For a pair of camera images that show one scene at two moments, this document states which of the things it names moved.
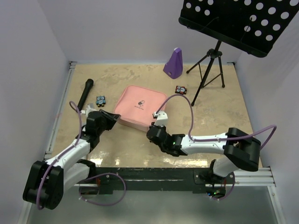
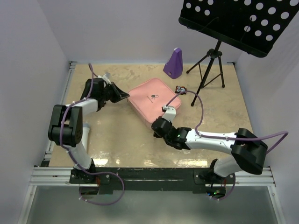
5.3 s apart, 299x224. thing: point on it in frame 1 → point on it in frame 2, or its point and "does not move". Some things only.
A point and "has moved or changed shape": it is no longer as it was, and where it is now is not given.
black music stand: [253, 26] does not move
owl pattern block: [181, 89] does not move
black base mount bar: [199, 180] does not move
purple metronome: [174, 67] does not move
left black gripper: [110, 117] → [118, 94]
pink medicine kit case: [138, 107] has moved or changed shape
